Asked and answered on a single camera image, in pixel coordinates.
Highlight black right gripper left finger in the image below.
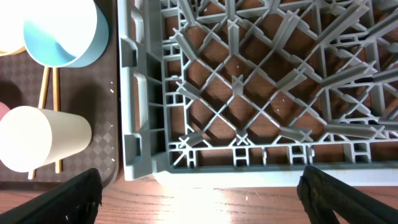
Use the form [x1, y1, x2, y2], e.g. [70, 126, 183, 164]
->
[1, 168, 103, 224]

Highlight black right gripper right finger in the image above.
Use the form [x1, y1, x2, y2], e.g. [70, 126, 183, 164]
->
[297, 166, 397, 223]

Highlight cream white cup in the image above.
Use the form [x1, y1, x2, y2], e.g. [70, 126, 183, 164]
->
[1, 106, 92, 172]

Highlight pink white bowl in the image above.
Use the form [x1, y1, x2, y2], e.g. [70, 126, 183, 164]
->
[0, 102, 11, 120]

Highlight light blue bowl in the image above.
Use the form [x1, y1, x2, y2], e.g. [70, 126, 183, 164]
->
[23, 0, 109, 68]

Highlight grey dishwasher rack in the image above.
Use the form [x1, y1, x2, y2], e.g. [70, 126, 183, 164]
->
[118, 0, 397, 186]

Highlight dark brown serving tray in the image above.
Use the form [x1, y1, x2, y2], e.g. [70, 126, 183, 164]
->
[1, 0, 120, 192]

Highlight yellow plate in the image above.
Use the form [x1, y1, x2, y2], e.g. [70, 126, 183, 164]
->
[1, 0, 25, 56]

